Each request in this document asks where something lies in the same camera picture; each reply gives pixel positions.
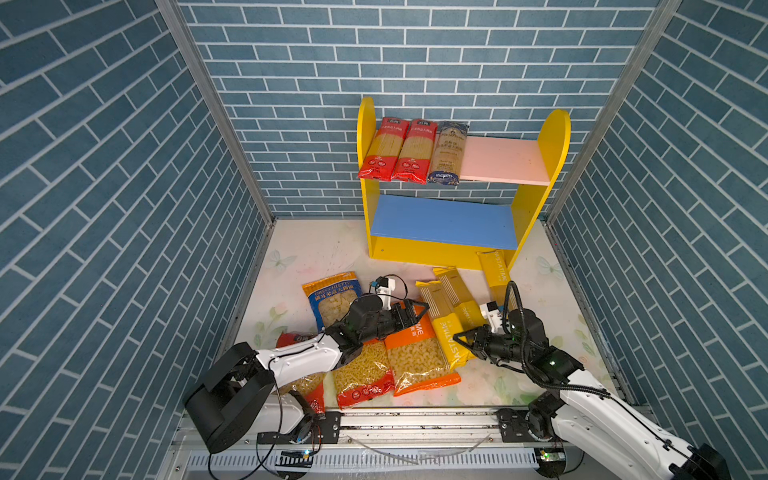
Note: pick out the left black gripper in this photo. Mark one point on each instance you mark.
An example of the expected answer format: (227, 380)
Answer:
(394, 312)

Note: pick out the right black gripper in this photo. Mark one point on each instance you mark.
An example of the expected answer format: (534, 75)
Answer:
(479, 345)

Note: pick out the red spaghetti pack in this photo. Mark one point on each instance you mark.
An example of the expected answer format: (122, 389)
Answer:
(414, 159)
(380, 160)

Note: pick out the dark blue spaghetti pack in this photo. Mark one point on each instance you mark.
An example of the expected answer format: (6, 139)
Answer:
(448, 153)

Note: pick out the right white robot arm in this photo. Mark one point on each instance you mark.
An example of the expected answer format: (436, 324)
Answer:
(577, 408)

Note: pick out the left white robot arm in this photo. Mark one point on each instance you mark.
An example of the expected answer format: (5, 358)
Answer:
(241, 389)

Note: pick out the yellow shelf with coloured boards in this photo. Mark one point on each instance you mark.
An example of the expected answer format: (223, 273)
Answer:
(438, 232)

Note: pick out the blue orecchiette pasta bag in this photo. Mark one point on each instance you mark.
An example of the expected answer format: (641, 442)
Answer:
(331, 297)

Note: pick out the yellow spaghetti pack upper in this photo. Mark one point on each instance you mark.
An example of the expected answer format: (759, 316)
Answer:
(462, 301)

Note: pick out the yellow Pastatime spaghetti pack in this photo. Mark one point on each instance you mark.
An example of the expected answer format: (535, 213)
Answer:
(444, 322)

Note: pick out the orange Pastatime macaroni bag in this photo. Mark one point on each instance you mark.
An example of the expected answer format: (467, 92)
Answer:
(418, 362)

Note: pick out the yellow spaghetti pack far right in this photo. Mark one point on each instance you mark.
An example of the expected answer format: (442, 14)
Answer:
(496, 274)

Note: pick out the red fusilli bag centre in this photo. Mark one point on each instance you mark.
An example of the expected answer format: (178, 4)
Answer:
(368, 376)

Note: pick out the red macaroni bag left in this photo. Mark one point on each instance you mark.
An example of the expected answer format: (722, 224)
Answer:
(310, 387)

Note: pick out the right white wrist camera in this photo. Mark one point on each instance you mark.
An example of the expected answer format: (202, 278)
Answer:
(493, 315)

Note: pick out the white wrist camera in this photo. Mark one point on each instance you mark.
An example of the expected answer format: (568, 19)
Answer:
(384, 287)
(493, 315)

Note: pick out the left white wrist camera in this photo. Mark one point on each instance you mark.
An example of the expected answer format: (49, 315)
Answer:
(384, 287)

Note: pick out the aluminium mounting rail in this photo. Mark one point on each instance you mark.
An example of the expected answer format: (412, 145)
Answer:
(420, 426)

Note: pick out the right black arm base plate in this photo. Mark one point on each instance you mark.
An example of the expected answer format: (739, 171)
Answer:
(521, 425)

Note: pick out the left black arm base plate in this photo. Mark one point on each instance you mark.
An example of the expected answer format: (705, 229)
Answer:
(311, 430)

